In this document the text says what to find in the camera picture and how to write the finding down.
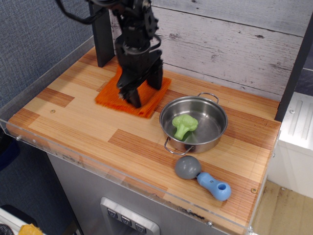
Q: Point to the grey and blue toy ladle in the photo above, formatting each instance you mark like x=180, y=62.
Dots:
x=188, y=167

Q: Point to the green toy broccoli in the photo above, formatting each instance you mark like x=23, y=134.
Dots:
x=184, y=123

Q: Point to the dark grey right post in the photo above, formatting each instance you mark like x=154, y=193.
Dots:
x=296, y=72

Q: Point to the stainless steel pot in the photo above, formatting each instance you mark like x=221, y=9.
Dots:
x=212, y=123

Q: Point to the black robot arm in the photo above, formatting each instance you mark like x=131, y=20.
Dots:
x=136, y=21

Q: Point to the orange cloth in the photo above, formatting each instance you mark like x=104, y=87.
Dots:
x=149, y=97

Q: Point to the dark grey left post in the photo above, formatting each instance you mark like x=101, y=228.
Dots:
x=102, y=34

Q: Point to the dark grey post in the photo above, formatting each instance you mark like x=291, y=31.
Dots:
x=296, y=72
x=102, y=34

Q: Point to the clear acrylic table guard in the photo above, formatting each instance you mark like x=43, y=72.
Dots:
x=106, y=158

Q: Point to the yellow cloth piece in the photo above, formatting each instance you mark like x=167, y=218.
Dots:
x=29, y=229

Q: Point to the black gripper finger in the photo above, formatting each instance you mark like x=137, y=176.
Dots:
x=155, y=79
x=133, y=98

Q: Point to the silver button panel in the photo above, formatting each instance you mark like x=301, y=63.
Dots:
x=123, y=221

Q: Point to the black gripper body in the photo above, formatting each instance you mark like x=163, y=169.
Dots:
x=136, y=64

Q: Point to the white aluminium rail block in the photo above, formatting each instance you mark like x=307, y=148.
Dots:
x=291, y=165

